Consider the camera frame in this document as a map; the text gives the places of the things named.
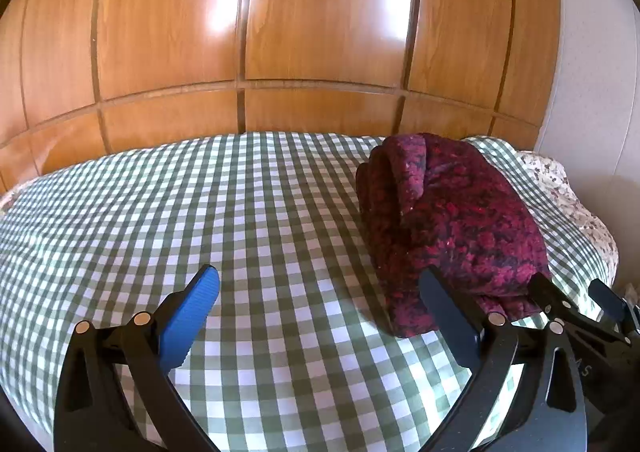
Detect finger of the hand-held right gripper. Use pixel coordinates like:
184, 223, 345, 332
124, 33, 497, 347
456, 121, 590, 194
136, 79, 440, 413
588, 278, 632, 335
528, 272, 585, 333

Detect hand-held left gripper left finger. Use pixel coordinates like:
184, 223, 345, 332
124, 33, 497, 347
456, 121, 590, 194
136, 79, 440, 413
54, 264, 222, 452

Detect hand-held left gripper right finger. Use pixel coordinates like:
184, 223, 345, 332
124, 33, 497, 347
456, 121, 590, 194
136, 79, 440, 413
419, 266, 589, 452

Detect dark red patterned pants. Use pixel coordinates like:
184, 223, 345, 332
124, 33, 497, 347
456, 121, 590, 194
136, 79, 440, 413
355, 132, 553, 338

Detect green checked bed sheet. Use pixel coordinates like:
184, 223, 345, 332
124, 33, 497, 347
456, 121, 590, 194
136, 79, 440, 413
0, 131, 619, 452

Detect floral bed sheet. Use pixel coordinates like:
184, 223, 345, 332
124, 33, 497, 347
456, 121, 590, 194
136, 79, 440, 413
514, 150, 620, 284

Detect wooden wardrobe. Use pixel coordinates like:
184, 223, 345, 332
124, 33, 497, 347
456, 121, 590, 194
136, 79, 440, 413
0, 0, 562, 195

